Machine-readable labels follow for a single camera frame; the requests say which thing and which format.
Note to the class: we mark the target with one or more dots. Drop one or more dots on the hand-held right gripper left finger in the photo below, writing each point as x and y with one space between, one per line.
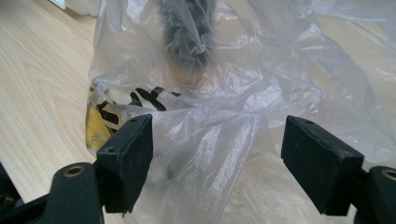
124 165

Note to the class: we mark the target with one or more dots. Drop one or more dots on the clear plastic bag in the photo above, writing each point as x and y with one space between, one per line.
249 102

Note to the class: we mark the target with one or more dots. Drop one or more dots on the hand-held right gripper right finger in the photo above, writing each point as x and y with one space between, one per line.
323 168

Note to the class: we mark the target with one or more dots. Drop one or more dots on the yellow packet with black print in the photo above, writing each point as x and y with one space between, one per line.
99 130

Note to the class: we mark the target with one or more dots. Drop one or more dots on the white plastic tray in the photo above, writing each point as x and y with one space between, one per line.
77 6

